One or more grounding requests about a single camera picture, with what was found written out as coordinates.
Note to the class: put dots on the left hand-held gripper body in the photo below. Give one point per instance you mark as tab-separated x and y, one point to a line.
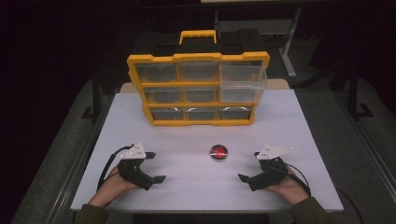
134	169

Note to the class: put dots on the person's left hand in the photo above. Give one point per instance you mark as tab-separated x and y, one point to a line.
109	189

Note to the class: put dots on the small red round object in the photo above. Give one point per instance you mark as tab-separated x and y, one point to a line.
218	152

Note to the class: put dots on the person's right hand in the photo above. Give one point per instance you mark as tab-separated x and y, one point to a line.
291	189

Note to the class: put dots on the beige wooden board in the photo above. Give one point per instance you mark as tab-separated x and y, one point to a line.
278	84

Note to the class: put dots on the white metal desk frame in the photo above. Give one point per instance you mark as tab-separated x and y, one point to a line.
288	46

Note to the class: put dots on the clear plastic drawer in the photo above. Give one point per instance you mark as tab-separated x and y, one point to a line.
243	81

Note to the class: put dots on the black metal stand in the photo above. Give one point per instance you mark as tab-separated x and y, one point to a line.
93	99
356	96

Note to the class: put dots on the yellow black drawer organizer cabinet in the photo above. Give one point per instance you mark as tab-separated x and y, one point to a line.
199	84

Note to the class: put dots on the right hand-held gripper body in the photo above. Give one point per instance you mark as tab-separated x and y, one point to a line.
271	172

